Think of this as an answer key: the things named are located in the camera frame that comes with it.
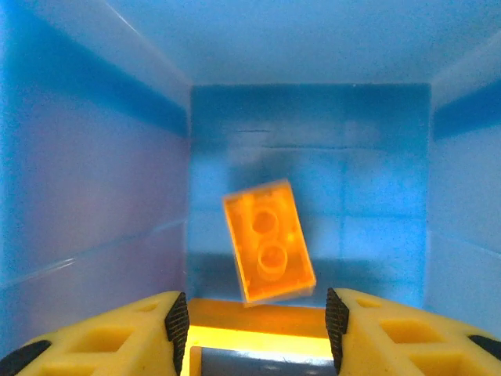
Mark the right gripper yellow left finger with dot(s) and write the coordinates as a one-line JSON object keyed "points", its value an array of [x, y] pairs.
{"points": [[98, 344]]}

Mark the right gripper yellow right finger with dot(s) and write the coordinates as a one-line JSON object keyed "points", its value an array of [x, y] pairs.
{"points": [[411, 344]]}

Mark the orange lego brick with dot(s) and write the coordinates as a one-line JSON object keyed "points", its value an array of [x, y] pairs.
{"points": [[270, 243]]}

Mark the blue plastic bin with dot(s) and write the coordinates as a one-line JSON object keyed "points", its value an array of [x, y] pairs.
{"points": [[117, 117]]}

